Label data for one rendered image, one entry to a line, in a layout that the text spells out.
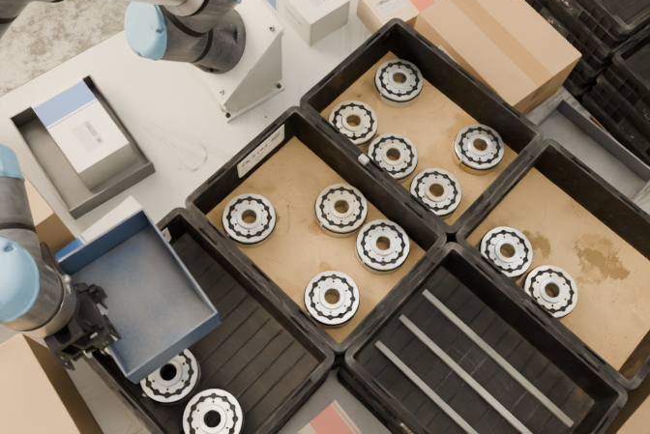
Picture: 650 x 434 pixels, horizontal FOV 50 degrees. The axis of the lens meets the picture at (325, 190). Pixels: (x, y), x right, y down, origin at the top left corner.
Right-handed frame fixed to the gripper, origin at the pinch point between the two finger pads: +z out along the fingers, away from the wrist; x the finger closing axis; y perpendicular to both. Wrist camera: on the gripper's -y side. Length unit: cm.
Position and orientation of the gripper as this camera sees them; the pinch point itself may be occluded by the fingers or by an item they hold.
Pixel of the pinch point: (92, 321)
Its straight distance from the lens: 106.3
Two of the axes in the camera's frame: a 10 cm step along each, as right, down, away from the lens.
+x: 8.1, -5.5, 2.0
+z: 0.1, 3.5, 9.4
